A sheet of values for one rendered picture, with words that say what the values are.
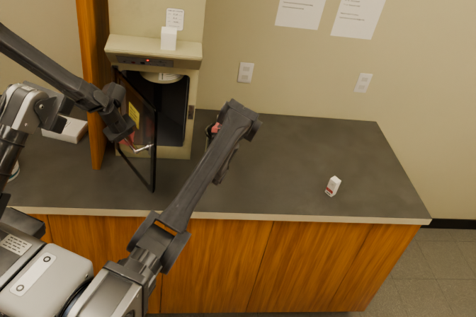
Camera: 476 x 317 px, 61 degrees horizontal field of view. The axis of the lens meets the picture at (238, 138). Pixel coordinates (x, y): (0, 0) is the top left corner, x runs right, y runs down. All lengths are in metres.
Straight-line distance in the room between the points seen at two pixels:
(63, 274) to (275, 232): 1.19
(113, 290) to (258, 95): 1.56
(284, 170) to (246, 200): 0.28
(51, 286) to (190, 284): 1.38
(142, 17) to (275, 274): 1.33
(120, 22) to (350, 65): 1.19
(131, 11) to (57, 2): 0.59
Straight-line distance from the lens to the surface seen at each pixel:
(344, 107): 2.33
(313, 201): 1.78
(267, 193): 1.74
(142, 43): 1.46
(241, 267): 2.00
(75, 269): 0.78
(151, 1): 1.46
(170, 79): 1.61
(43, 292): 0.77
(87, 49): 1.46
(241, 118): 0.95
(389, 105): 2.43
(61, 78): 1.29
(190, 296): 2.19
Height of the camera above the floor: 2.17
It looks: 38 degrees down
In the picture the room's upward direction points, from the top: 11 degrees clockwise
